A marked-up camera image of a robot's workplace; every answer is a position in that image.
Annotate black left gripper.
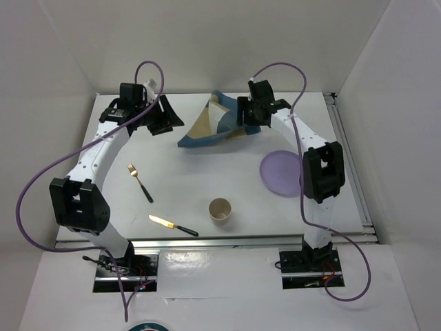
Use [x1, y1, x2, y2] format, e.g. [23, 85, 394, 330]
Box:
[135, 94, 184, 137]

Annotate blue beige checked cloth napkin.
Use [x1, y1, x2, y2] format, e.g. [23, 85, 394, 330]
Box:
[177, 90, 261, 148]

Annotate purple plastic plate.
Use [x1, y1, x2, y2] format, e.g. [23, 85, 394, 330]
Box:
[259, 150, 300, 197]

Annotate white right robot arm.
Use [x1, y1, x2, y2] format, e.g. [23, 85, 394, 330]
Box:
[237, 79, 345, 270]

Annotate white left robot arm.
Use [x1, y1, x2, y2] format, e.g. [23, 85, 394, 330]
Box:
[50, 94, 183, 275]

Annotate beige plastic cup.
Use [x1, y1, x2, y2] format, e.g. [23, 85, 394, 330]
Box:
[208, 198, 232, 225]

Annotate green round sticker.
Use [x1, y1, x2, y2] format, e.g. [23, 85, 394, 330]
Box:
[128, 321, 170, 331]

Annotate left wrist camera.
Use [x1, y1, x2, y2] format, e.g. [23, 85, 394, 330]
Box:
[117, 79, 157, 108]

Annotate gold fork green handle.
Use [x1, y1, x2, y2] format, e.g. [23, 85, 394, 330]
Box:
[127, 163, 154, 203]

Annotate aluminium right side rail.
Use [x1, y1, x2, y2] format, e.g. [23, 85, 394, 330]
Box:
[323, 92, 379, 245]

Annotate gold knife green handle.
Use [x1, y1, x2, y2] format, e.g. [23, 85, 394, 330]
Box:
[149, 215, 199, 237]

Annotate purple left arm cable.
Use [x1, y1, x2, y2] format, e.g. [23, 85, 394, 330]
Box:
[15, 60, 165, 323]

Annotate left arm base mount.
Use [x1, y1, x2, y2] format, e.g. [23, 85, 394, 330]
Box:
[82, 253, 159, 293]

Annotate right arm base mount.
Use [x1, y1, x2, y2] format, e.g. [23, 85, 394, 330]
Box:
[274, 250, 345, 290]

